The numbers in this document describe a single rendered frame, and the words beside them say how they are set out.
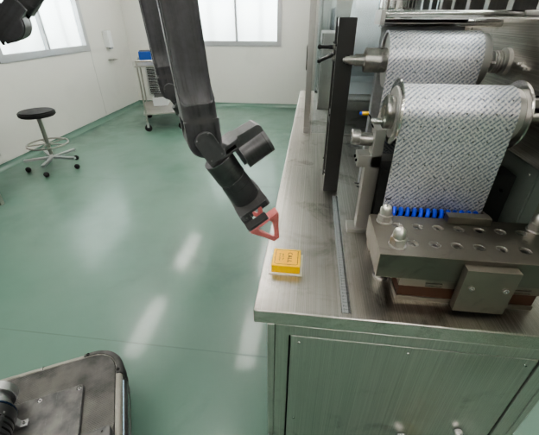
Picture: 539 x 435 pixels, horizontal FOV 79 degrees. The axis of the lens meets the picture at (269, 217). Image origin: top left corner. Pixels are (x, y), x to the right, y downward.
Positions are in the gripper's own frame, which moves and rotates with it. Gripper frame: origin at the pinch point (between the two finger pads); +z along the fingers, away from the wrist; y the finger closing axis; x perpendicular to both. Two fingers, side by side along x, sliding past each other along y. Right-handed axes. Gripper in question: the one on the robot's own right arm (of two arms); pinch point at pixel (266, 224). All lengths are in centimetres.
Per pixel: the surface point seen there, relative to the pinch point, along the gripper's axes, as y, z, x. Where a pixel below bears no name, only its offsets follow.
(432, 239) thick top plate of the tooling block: -15.9, 17.4, -27.2
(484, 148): -9, 11, -49
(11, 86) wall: 410, -51, 145
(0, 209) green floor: 260, 16, 184
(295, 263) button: -1.2, 14.2, -0.2
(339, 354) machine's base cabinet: -18.3, 28.8, 3.9
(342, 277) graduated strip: -7.4, 21.0, -7.4
